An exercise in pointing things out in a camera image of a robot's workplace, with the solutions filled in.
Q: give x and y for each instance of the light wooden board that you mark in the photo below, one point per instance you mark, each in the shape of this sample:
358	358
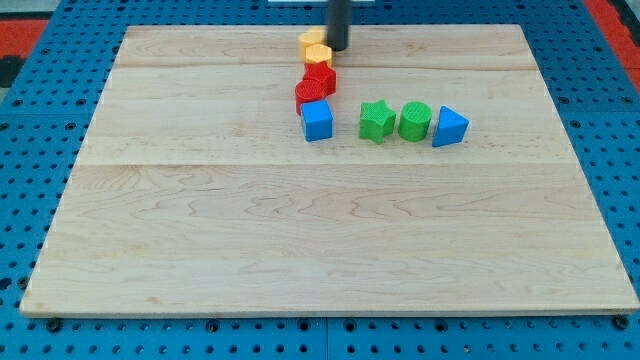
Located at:
195	194

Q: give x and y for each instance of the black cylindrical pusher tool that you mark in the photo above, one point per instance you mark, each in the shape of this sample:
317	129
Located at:
338	21

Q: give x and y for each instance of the yellow hexagon block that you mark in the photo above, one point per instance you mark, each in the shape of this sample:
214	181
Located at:
318	53

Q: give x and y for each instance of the yellow heart block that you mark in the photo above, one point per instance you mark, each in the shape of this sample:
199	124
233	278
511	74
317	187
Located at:
313	36

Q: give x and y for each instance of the blue cube block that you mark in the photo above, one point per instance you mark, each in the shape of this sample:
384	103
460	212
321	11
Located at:
317	120

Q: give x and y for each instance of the red cylinder block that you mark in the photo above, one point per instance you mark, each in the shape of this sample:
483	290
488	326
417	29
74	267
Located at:
308	90

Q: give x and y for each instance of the green star block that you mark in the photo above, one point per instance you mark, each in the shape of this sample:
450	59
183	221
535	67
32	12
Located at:
377	120

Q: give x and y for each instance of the red star block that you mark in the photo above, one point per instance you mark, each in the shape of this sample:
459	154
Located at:
322	73

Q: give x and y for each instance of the green cylinder block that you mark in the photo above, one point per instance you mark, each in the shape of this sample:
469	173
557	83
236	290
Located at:
414	121

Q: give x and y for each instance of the blue triangle block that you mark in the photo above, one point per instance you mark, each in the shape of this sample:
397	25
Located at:
451	128

